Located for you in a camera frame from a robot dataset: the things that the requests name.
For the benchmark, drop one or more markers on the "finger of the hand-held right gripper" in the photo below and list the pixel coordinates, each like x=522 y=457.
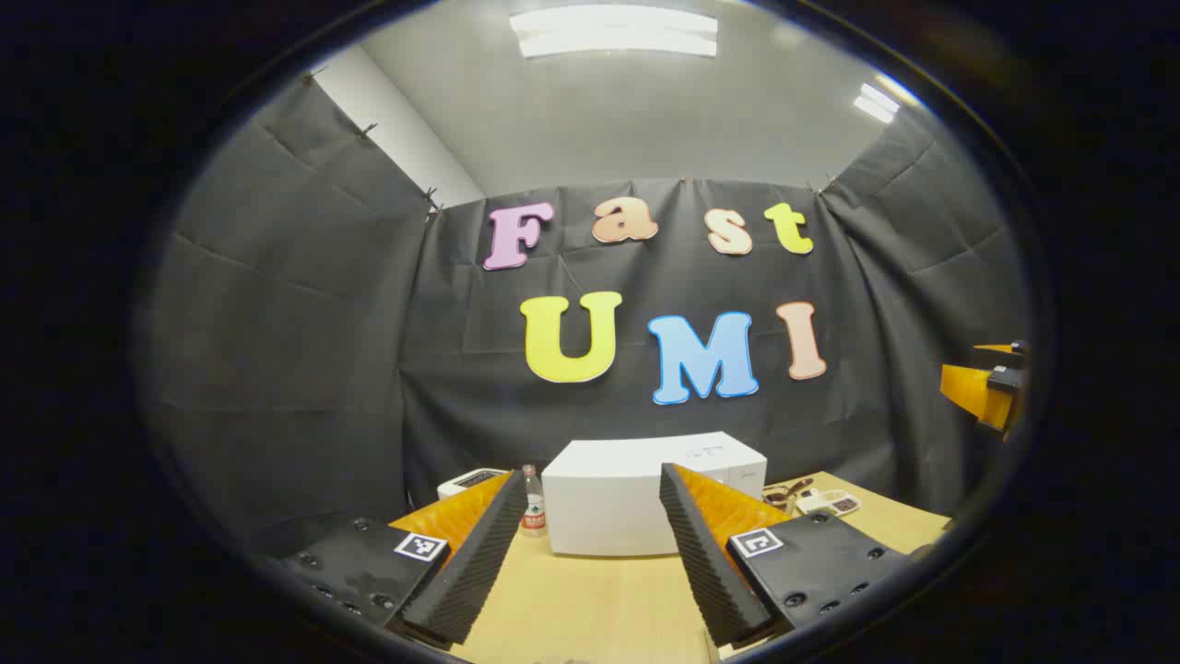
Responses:
x=977 y=392
x=1014 y=355

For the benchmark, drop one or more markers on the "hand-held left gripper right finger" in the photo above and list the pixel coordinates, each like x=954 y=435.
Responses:
x=705 y=572

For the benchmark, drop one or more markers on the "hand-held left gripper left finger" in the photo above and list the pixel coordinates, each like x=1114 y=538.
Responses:
x=470 y=572

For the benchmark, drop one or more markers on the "white microwave oven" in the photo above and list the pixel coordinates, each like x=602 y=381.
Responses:
x=608 y=503

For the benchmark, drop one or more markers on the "clear water bottle red label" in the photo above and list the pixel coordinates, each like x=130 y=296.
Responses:
x=532 y=507

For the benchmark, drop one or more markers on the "white toaster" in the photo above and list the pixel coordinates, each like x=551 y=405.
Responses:
x=470 y=480

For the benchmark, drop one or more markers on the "metal mesh utensil holder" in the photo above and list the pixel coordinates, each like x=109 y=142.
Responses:
x=779 y=501

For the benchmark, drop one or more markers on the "brown wooden spoon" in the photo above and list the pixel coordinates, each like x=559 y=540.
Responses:
x=797 y=486

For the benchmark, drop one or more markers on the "white divided snack tray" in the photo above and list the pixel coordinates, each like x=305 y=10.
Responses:
x=830 y=503

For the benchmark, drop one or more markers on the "black backdrop cloth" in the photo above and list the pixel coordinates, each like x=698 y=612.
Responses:
x=304 y=350

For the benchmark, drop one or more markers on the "large ceiling light panel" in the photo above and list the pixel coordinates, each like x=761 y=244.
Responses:
x=613 y=32

